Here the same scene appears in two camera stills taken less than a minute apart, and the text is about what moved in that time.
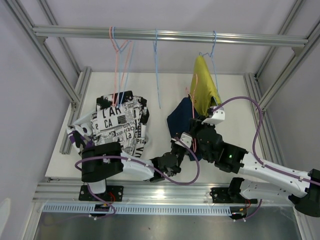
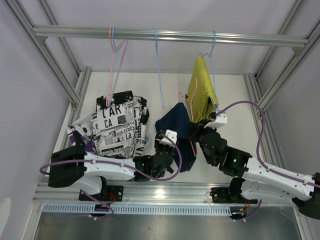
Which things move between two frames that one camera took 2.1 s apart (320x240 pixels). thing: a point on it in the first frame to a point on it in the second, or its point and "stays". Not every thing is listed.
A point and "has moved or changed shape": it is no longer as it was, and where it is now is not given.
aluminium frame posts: x=258 y=102 stays
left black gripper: x=173 y=143 to x=157 y=144
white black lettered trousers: x=121 y=117 stays
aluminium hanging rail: x=171 y=35 stays
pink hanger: x=117 y=49 has moved or changed shape
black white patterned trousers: x=120 y=114 stays
